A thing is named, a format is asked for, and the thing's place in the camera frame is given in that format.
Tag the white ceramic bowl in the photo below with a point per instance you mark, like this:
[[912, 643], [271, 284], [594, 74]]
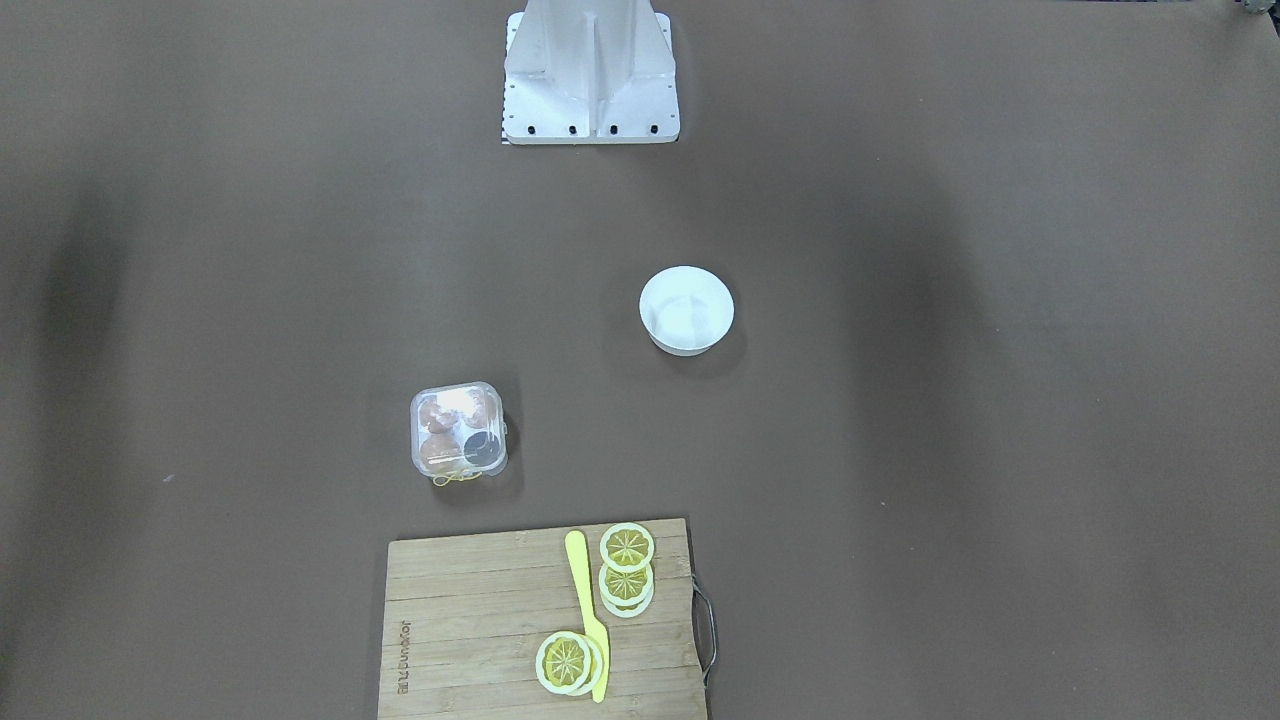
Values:
[[686, 310]]

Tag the brown egg from bowl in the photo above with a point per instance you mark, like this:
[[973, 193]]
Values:
[[481, 408]]

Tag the clear plastic egg box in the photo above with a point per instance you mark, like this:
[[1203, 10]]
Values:
[[484, 452]]

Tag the brown egg in box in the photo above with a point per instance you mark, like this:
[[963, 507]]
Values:
[[439, 455], [434, 417]]

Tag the yellow plastic knife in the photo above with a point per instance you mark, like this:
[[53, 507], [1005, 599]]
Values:
[[576, 548]]

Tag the bamboo cutting board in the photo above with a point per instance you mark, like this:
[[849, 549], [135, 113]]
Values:
[[464, 617]]

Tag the lemon slice by blade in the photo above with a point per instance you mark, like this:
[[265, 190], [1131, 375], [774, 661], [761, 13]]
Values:
[[560, 663]]

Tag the lemon slice near handle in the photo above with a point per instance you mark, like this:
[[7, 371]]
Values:
[[627, 547]]

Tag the white pedestal column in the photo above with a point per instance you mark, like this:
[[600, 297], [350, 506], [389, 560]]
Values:
[[589, 73]]

